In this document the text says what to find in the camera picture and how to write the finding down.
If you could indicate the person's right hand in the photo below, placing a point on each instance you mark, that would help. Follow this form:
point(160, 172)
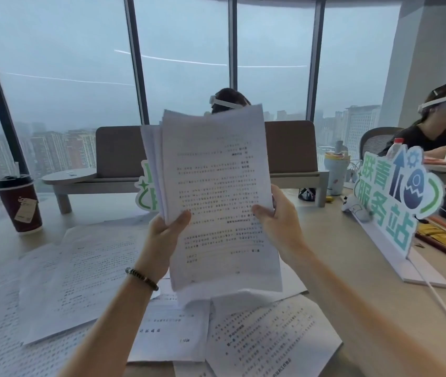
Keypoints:
point(286, 231)

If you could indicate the person's left hand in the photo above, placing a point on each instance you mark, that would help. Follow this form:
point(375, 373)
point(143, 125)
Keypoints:
point(152, 251)

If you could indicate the person's left thumb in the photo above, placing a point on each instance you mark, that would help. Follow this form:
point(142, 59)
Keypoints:
point(178, 224)

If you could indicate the person's right thumb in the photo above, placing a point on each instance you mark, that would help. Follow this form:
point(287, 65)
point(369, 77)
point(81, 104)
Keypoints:
point(263, 213)

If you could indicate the white printed document bundle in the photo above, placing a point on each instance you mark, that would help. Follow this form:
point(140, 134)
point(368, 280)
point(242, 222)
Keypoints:
point(215, 184)

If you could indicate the person's right forearm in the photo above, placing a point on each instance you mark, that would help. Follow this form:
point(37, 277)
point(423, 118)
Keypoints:
point(345, 306)

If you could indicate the person's left forearm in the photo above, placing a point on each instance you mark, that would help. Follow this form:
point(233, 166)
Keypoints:
point(109, 329)

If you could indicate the small green white sign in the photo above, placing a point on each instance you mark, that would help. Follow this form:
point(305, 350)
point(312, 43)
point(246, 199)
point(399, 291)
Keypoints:
point(146, 192)

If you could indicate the small black object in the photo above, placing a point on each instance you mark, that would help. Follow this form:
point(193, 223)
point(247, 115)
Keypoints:
point(306, 195)

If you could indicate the light blue tumbler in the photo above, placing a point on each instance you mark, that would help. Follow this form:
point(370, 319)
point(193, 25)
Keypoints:
point(336, 172)

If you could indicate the grey desk divider panel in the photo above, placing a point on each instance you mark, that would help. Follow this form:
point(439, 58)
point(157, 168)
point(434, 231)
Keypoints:
point(120, 153)

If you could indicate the small white device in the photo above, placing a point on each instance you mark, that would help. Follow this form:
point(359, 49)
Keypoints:
point(354, 210)

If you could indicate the spread of printed paper sheets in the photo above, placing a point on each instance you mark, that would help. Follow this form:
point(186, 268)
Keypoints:
point(81, 278)

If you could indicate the large green white sign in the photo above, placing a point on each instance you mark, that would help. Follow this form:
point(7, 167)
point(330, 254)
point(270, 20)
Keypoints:
point(388, 200)

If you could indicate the grey mesh office chair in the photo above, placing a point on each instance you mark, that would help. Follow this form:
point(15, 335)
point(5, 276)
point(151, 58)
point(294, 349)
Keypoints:
point(374, 142)

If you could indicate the red capped plastic bottle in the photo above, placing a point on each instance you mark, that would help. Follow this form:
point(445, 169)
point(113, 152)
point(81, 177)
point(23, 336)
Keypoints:
point(398, 147)

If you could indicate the beige paper tag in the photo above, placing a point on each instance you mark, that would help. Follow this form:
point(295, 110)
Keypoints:
point(25, 211)

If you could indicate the dark red paper coffee cup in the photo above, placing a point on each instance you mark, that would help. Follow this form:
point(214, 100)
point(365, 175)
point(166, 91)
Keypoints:
point(20, 208)

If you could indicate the white sign base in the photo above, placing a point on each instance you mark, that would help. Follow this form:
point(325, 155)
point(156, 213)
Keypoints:
point(411, 270)

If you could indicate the white drinking straw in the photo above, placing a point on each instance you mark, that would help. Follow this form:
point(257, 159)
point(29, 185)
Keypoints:
point(17, 169)

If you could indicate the white head-worn camera band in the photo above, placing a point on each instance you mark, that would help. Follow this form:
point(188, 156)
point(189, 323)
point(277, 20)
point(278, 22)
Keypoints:
point(443, 101)
point(223, 103)

